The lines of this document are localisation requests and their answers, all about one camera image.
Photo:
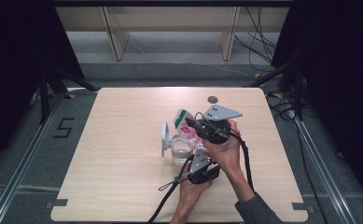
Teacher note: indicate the person's right hand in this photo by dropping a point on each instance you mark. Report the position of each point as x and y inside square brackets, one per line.
[227, 154]

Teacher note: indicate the black metal stand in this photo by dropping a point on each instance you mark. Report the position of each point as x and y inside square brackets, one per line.
[44, 96]
[298, 93]

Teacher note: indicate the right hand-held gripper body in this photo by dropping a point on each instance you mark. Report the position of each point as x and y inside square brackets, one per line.
[215, 130]

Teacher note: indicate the pink and white plastic bag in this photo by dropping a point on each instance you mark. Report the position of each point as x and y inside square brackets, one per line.
[182, 119]

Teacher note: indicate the black tape strip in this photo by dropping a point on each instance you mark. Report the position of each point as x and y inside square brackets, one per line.
[300, 206]
[59, 202]

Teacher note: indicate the person's left hand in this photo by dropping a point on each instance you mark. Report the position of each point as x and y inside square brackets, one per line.
[188, 191]

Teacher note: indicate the light wooden shelf unit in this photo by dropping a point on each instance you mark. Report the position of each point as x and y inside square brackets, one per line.
[170, 18]

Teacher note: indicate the black curtain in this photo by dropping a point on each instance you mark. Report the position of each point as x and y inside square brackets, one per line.
[17, 62]
[341, 77]

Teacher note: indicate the aluminium floor rail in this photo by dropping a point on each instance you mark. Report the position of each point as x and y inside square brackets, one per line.
[322, 165]
[20, 168]

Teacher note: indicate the clear jar with white lid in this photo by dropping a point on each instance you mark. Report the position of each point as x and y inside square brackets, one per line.
[180, 152]

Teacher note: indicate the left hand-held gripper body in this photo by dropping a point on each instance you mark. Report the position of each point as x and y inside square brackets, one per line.
[199, 163]

